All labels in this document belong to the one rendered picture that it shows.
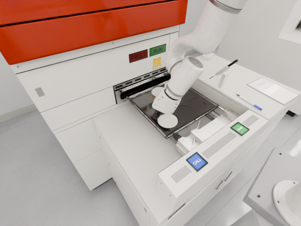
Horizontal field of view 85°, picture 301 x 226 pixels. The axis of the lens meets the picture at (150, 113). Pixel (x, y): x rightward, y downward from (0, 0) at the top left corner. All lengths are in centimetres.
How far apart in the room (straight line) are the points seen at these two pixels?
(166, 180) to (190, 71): 37
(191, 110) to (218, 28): 48
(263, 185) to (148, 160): 45
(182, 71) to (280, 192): 56
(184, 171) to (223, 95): 51
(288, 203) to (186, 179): 36
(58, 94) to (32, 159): 132
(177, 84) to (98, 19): 39
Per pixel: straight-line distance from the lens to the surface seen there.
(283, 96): 109
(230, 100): 95
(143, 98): 94
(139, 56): 93
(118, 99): 98
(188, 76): 61
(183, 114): 86
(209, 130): 85
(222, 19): 52
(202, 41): 54
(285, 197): 80
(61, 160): 194
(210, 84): 99
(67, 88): 85
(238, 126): 79
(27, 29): 70
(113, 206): 158
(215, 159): 65
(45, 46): 72
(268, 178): 82
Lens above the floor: 149
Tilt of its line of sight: 44 degrees down
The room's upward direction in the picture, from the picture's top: straight up
